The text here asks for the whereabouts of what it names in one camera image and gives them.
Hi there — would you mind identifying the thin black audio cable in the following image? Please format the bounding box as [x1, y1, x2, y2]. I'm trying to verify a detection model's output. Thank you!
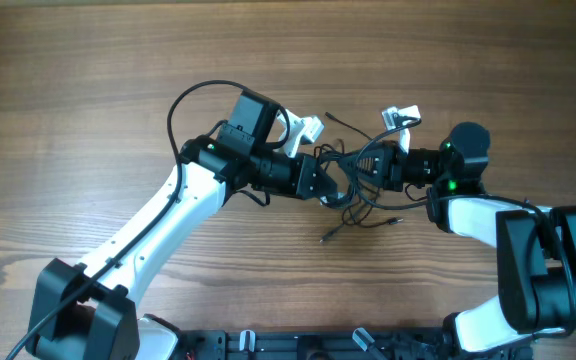
[318, 111, 404, 244]

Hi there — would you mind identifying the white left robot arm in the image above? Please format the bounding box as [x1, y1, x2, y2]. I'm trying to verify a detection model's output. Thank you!
[11, 89, 336, 359]

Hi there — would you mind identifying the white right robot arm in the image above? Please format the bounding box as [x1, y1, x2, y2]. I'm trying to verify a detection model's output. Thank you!
[339, 122, 576, 359]

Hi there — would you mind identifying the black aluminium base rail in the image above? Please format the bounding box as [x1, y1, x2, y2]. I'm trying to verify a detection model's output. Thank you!
[171, 327, 534, 360]

